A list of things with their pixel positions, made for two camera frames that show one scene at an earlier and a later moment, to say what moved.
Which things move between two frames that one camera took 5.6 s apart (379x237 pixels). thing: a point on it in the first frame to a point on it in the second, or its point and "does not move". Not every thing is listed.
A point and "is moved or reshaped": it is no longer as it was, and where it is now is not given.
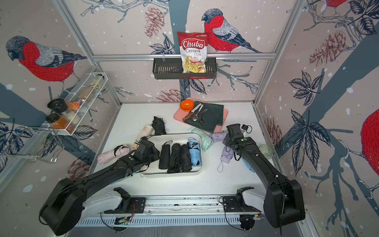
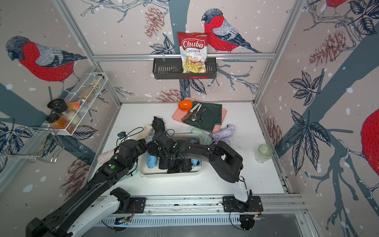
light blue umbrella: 195,151 does not move
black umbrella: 174,166 does not move
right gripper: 226,141 to 152,147
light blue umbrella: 247,164 is moved or reshaped
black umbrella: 186,162 does not move
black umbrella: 165,155 does not move
